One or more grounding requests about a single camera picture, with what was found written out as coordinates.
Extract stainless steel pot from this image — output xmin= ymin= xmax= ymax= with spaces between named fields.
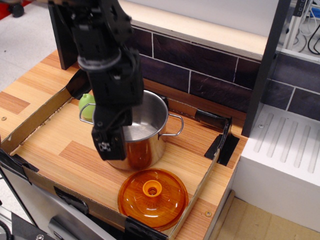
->
xmin=78 ymin=89 xmax=185 ymax=172

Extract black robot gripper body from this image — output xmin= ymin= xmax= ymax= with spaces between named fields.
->
xmin=77 ymin=48 xmax=144 ymax=127

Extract white drainboard sink unit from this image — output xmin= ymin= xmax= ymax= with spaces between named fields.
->
xmin=232 ymin=105 xmax=320 ymax=231

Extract cardboard fence with black tape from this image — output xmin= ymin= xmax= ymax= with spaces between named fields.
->
xmin=0 ymin=65 xmax=247 ymax=240

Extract black cables in background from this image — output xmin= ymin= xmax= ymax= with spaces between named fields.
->
xmin=294 ymin=0 xmax=320 ymax=56

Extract orange glass pot lid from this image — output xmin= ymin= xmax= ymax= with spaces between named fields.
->
xmin=117 ymin=168 xmax=189 ymax=231

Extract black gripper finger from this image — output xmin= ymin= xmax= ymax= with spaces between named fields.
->
xmin=91 ymin=122 xmax=127 ymax=161

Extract green plastic pear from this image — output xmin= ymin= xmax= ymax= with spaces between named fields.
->
xmin=78 ymin=93 xmax=96 ymax=120

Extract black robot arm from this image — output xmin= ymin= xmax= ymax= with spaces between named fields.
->
xmin=48 ymin=0 xmax=144 ymax=160

